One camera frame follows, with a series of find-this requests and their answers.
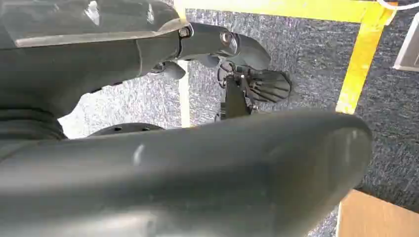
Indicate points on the ribbed grey left arm sleeve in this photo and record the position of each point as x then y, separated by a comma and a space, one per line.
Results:
26, 126

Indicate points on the pale grey box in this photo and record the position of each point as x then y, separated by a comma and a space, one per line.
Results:
409, 49

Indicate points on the short yellow floor tape strip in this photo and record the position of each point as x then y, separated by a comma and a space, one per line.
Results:
358, 68

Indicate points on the pale narrow floor tape strip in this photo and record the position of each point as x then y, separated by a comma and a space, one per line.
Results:
185, 98

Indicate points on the black round plate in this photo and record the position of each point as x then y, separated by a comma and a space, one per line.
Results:
126, 128

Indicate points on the black robot leg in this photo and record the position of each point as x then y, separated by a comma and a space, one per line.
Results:
234, 98

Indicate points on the black ribbed robot foot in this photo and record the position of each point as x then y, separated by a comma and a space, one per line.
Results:
271, 86

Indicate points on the long yellow floor tape strip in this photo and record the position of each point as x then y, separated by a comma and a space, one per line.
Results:
278, 9

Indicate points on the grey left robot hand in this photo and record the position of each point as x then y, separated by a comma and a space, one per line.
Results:
203, 176

